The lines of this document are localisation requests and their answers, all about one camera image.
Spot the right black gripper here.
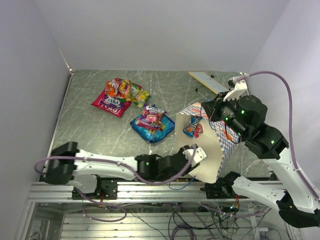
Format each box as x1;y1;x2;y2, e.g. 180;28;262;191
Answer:
201;90;249;139

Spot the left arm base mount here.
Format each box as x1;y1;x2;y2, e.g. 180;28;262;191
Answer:
81;178;118;200

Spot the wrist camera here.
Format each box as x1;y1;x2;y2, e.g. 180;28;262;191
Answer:
191;147;207;167
223;75;249;102

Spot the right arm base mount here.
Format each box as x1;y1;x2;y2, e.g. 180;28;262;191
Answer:
201;181;236;199

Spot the red snack bag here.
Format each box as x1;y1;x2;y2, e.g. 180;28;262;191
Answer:
90;77;143;118

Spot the blue snack bag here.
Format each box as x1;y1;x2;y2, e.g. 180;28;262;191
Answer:
130;115;175;144

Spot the blue checkered paper bag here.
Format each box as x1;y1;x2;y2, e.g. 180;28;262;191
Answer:
174;102;240;184

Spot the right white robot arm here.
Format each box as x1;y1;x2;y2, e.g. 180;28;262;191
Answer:
201;92;320;229

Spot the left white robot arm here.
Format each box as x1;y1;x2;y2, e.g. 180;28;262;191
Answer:
34;141;207;199

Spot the aluminium frame rail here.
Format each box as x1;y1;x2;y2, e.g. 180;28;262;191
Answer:
27;181;287;203

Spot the small whiteboard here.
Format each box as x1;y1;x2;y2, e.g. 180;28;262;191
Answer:
188;71;228;95

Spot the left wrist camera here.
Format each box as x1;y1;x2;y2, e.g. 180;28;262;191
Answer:
191;147;207;167

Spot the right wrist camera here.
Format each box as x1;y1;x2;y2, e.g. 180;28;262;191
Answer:
223;75;249;102

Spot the purple Fox's berries candy bag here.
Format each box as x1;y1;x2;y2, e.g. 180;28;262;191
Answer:
136;103;167;131

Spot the orange Fox's candy bag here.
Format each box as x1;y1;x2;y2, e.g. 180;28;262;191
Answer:
104;78;133;99

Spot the yellow green candy wrapper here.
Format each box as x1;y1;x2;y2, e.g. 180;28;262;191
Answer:
129;83;150;108

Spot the M&M's candy bag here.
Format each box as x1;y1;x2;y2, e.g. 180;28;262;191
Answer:
183;115;204;138

